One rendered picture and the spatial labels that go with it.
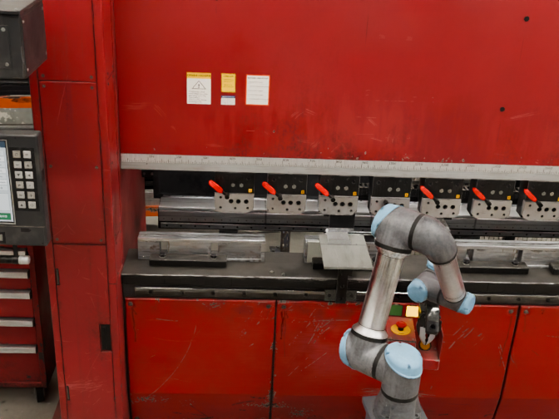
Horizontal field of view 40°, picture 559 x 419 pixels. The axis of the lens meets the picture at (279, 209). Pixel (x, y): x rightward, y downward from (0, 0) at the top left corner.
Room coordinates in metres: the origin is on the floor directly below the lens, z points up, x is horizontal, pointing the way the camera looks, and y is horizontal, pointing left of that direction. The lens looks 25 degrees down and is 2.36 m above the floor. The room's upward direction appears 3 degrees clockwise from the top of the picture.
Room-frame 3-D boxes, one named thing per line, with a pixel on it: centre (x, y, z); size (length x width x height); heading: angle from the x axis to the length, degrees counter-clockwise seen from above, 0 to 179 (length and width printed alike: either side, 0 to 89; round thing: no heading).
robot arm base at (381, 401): (1.94, -0.40, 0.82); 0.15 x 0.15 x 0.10
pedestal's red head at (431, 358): (2.41, -0.52, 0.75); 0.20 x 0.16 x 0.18; 87
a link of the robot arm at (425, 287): (2.30, -0.52, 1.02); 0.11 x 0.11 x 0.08; 54
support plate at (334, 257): (2.59, -0.26, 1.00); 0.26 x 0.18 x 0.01; 3
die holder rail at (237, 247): (2.71, 0.30, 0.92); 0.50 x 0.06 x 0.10; 93
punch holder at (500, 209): (2.77, -0.82, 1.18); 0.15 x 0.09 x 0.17; 93
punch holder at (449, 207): (2.76, -0.62, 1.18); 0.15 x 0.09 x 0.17; 93
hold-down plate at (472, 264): (2.71, -0.85, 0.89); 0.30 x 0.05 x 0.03; 93
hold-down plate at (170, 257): (2.65, 0.35, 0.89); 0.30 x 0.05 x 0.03; 93
